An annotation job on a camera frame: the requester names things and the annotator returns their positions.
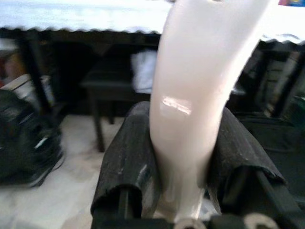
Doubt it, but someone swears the black vacuum cleaner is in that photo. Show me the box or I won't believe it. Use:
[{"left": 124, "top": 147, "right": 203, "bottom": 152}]
[{"left": 0, "top": 89, "right": 64, "bottom": 188}]

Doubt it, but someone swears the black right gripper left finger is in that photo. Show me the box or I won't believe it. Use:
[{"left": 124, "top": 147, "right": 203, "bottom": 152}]
[{"left": 90, "top": 101, "right": 167, "bottom": 222}]

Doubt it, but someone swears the cream dustpan with long handle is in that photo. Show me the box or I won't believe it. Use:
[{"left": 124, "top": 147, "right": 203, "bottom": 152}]
[{"left": 149, "top": 0, "right": 275, "bottom": 225}]

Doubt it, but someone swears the black fabric bag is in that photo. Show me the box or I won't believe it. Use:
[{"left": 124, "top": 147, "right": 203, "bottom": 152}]
[{"left": 240, "top": 115, "right": 305, "bottom": 208}]

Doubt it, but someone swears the black wooden stool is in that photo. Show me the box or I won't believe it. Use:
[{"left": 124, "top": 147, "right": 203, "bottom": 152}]
[{"left": 80, "top": 69, "right": 158, "bottom": 153}]

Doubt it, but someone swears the black wooden table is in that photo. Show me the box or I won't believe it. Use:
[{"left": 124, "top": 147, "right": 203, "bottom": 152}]
[{"left": 0, "top": 26, "right": 305, "bottom": 120}]

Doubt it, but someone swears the white plastic bag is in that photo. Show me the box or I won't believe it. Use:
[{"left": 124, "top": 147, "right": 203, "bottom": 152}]
[{"left": 130, "top": 50, "right": 160, "bottom": 94}]

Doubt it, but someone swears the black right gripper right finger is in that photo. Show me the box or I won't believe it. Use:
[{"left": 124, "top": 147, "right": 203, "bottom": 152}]
[{"left": 209, "top": 107, "right": 305, "bottom": 229}]

